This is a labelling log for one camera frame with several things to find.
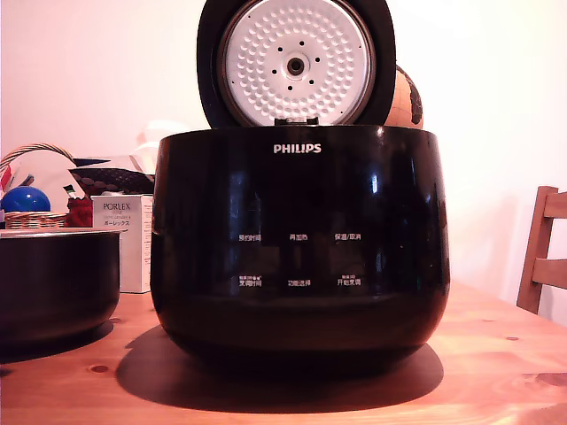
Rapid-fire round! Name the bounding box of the black Philips rice cooker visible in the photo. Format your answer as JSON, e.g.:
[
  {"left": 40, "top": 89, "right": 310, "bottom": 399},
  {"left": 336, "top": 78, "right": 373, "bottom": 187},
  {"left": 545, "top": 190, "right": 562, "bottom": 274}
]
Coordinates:
[{"left": 149, "top": 0, "right": 452, "bottom": 360}]

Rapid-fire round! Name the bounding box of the black metallic inner pot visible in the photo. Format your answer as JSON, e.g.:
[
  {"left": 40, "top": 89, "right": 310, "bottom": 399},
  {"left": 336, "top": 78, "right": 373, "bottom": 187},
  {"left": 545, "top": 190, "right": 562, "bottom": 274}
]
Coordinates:
[{"left": 0, "top": 227, "right": 123, "bottom": 347}]

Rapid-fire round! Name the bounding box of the white crumpled tissue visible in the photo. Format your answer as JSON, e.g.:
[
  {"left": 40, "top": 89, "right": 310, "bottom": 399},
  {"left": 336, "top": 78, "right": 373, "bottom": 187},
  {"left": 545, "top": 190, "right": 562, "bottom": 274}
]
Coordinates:
[{"left": 129, "top": 120, "right": 191, "bottom": 172}]

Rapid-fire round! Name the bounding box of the white Porlex box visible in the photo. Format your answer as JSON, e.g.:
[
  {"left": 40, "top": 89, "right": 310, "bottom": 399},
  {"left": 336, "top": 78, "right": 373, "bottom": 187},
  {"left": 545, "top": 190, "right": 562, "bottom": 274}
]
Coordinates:
[{"left": 91, "top": 194, "right": 155, "bottom": 294}]

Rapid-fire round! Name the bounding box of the tan globe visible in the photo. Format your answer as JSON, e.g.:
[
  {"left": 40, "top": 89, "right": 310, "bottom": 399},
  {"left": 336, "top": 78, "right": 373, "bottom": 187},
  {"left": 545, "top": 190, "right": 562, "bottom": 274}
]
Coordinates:
[{"left": 383, "top": 64, "right": 426, "bottom": 130}]

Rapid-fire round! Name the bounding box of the black patterned bag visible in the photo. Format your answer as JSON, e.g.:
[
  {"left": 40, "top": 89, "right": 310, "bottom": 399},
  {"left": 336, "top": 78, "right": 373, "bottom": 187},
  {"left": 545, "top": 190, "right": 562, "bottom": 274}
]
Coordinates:
[{"left": 68, "top": 158, "right": 156, "bottom": 197}]

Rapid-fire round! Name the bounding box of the red knitted item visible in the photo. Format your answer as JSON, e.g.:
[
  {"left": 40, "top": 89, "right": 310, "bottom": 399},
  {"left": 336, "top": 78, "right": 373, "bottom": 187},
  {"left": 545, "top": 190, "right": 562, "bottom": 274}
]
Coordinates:
[{"left": 66, "top": 197, "right": 95, "bottom": 228}]

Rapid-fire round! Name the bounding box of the woven wicker basket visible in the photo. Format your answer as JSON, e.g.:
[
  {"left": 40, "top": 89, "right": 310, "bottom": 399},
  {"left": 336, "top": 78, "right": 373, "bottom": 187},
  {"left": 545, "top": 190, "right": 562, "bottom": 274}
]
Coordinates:
[{"left": 0, "top": 142, "right": 77, "bottom": 230}]

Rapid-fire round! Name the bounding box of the blue ball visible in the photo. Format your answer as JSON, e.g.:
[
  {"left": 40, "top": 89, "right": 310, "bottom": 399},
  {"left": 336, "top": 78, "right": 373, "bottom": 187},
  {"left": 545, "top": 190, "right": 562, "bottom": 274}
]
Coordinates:
[{"left": 0, "top": 185, "right": 51, "bottom": 213}]

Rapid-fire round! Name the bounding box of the wooden chair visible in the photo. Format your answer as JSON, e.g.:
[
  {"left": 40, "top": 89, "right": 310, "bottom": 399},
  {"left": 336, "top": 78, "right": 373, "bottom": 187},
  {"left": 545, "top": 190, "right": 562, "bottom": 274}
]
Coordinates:
[{"left": 516, "top": 185, "right": 567, "bottom": 316}]

